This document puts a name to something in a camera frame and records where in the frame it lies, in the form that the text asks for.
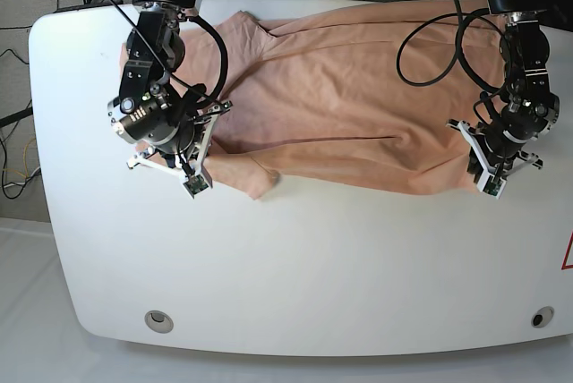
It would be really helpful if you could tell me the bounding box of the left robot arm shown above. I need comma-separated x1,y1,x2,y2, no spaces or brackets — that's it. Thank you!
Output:
449,0,560,197

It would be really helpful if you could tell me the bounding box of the peach pink T-shirt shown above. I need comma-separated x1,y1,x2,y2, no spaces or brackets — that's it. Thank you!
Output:
204,0,479,199

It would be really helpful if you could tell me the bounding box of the red triangle warning sticker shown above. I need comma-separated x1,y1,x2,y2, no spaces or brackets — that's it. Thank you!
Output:
561,235,573,270

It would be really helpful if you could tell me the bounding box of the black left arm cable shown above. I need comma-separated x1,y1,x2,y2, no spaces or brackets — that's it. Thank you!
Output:
396,0,511,93

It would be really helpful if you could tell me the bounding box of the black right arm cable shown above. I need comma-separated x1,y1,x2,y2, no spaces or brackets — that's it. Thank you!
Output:
178,15,230,111

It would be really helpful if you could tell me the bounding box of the black floor cable left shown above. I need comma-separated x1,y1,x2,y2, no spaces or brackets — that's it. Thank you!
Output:
0,47,42,200

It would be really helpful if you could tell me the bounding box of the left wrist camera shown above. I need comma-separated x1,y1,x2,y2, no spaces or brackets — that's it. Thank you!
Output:
475,172,507,200

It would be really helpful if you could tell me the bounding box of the right table cable grommet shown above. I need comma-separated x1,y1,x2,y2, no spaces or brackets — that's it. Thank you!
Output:
531,306,555,328

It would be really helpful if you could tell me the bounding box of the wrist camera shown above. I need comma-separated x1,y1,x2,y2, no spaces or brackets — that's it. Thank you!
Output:
182,174,212,199
475,172,507,200

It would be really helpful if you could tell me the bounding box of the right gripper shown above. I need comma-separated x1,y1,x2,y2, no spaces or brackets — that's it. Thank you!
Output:
126,101,233,184

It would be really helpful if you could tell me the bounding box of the table cable grommet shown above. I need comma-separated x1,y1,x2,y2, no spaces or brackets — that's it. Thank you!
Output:
144,311,174,334
531,306,555,328

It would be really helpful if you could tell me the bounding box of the left table cable grommet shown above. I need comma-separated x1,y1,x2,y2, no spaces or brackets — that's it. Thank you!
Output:
144,311,174,334

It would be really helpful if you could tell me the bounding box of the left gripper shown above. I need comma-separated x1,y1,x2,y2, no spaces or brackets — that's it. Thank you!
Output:
447,119,543,183

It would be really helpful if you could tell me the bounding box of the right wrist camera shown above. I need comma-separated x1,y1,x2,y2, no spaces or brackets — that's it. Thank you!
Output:
182,174,212,199

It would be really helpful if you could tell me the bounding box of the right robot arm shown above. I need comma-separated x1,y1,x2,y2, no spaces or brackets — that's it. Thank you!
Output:
107,0,232,196

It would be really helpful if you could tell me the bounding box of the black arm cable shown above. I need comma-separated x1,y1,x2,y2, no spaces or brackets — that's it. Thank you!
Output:
396,0,511,93
178,15,230,111

